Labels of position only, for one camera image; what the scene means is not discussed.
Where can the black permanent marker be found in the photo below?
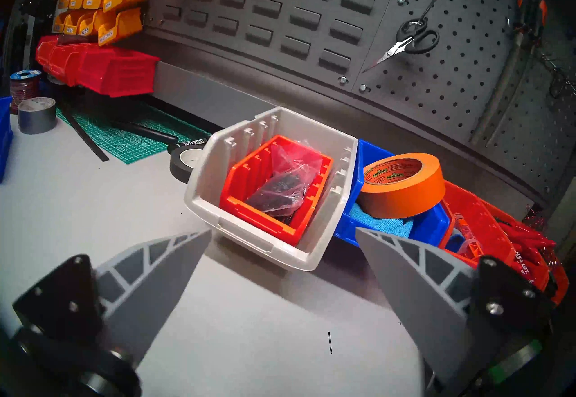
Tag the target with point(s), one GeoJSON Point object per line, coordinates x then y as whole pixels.
{"type": "Point", "coordinates": [189, 145]}

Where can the grey duct tape roll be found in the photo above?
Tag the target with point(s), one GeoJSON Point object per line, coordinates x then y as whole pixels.
{"type": "Point", "coordinates": [38, 119]}

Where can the large beige storage bin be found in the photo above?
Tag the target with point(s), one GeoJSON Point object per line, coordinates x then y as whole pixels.
{"type": "Point", "coordinates": [207, 193]}

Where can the green cutting mat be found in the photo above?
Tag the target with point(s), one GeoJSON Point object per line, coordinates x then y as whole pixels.
{"type": "Point", "coordinates": [130, 148]}

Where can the blue microfibre cloth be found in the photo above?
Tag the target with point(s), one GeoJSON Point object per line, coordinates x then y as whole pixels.
{"type": "Point", "coordinates": [382, 225]}

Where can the large grey pegboard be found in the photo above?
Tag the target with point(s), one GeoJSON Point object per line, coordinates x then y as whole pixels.
{"type": "Point", "coordinates": [459, 99]}

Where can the black metal stand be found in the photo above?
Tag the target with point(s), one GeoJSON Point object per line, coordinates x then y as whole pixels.
{"type": "Point", "coordinates": [33, 7]}

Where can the clear bag of hardware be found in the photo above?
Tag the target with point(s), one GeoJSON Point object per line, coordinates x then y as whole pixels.
{"type": "Point", "coordinates": [283, 184]}

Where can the black metal rod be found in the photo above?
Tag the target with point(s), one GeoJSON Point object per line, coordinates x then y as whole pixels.
{"type": "Point", "coordinates": [85, 135]}

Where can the orange masking tape roll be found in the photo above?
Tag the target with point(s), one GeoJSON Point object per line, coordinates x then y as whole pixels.
{"type": "Point", "coordinates": [405, 198]}

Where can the red tool white lettering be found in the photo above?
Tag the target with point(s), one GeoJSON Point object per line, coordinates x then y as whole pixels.
{"type": "Point", "coordinates": [526, 256]}

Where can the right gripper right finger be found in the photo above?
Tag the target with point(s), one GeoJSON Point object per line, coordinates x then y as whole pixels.
{"type": "Point", "coordinates": [427, 301]}

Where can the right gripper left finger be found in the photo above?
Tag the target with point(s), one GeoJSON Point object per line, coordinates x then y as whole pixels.
{"type": "Point", "coordinates": [148, 274]}

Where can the black tape roll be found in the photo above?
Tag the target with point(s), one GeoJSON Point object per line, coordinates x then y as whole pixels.
{"type": "Point", "coordinates": [177, 171]}

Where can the red parts bin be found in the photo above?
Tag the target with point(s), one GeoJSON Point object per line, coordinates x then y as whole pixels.
{"type": "Point", "coordinates": [74, 67]}
{"type": "Point", "coordinates": [57, 61]}
{"type": "Point", "coordinates": [117, 72]}
{"type": "Point", "coordinates": [44, 52]}

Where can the grey louvred wall panel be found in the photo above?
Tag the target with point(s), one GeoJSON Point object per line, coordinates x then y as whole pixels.
{"type": "Point", "coordinates": [279, 18]}

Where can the blue plastic storage bin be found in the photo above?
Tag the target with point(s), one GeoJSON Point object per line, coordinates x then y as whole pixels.
{"type": "Point", "coordinates": [4, 139]}
{"type": "Point", "coordinates": [432, 225]}

